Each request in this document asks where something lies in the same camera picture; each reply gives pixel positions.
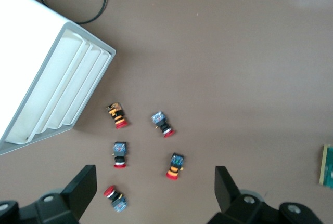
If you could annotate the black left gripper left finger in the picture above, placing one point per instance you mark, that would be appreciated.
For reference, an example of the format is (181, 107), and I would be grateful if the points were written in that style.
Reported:
(80, 190)

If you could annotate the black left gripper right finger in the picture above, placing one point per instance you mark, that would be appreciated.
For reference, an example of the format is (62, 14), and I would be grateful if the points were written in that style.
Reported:
(226, 192)

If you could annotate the red mushroom button blue block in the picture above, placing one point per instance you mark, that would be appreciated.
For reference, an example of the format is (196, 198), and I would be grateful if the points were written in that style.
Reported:
(161, 121)
(117, 199)
(120, 151)

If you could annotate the red button orange collar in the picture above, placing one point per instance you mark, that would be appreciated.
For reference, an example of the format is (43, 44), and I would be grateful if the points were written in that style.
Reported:
(174, 166)

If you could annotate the red mushroom button orange block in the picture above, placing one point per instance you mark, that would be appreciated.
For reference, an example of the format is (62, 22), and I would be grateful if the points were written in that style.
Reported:
(117, 116)

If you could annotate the brown table cover sheet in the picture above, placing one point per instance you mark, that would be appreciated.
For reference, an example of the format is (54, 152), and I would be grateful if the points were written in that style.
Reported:
(221, 78)

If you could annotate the white slotted storage bin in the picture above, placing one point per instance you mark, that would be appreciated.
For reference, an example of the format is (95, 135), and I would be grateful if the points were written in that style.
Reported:
(31, 39)

